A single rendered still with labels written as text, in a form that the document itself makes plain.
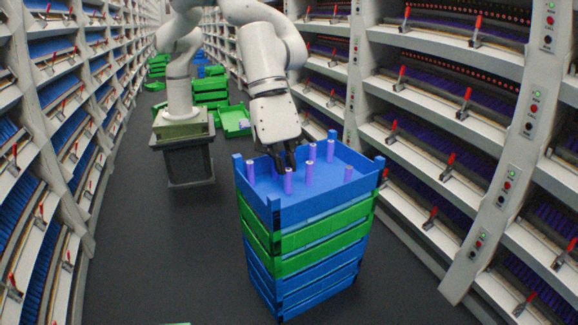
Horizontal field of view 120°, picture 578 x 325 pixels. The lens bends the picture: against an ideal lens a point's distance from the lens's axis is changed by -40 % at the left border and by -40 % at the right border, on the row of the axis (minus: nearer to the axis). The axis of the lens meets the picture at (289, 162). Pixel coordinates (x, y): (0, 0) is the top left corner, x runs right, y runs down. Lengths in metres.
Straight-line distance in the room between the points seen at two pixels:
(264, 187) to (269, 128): 0.16
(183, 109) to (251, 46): 0.80
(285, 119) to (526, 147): 0.56
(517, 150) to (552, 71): 0.21
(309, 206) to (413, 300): 0.57
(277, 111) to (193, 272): 0.67
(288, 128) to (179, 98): 0.81
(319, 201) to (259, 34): 0.37
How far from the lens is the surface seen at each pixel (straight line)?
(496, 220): 0.80
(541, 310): 0.94
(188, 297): 0.96
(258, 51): 0.58
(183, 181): 1.43
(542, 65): 0.69
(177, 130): 1.27
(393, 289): 0.99
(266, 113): 0.57
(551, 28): 0.68
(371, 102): 1.15
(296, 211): 0.54
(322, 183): 0.67
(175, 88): 1.30
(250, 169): 0.63
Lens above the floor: 0.78
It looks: 30 degrees down
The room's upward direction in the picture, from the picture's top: straight up
